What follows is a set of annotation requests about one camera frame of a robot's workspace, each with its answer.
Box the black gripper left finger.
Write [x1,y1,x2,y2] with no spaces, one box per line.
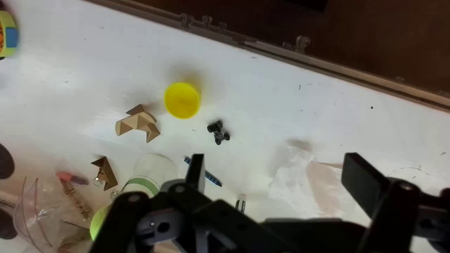
[88,153,222,253]

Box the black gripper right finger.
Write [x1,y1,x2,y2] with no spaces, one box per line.
[340,152,450,253]

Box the brown notched wooden block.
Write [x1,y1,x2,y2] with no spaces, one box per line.
[90,154,119,191]

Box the green tennis ball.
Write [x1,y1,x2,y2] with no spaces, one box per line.
[88,202,114,243]

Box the small red tipped stick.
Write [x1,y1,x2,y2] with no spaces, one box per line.
[55,170,94,221]

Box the clear wine glass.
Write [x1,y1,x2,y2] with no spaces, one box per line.
[12,174,95,250]

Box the small black toy piece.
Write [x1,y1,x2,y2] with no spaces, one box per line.
[206,119,232,146]

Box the dark metal candle holder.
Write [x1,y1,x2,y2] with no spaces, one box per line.
[0,142,15,180]

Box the orange toy car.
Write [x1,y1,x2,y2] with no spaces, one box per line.
[0,10,21,60]

